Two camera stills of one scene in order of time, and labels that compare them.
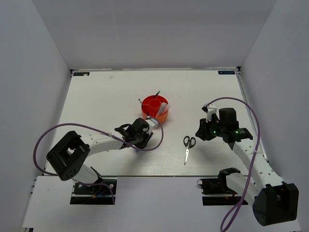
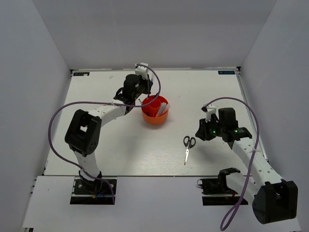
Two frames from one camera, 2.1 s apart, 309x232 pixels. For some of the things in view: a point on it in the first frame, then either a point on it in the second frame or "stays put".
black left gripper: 147,137 to 148,83
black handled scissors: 189,142 stays put
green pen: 159,92 stays put
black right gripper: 203,132 stays put
